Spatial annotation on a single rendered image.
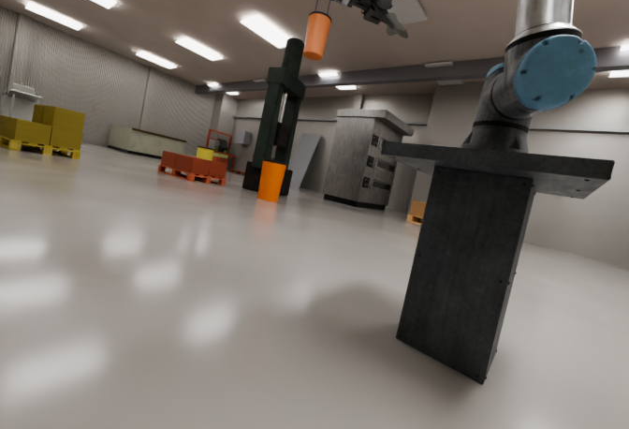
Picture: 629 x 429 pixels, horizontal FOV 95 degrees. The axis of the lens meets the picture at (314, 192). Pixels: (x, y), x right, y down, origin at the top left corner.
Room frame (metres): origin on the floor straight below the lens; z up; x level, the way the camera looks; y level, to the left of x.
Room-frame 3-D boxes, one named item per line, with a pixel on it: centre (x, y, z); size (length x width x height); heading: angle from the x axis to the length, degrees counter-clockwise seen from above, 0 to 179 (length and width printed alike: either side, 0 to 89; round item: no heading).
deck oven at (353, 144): (7.58, -1.21, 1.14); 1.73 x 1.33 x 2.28; 141
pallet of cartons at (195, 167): (5.26, 2.27, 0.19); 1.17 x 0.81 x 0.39; 48
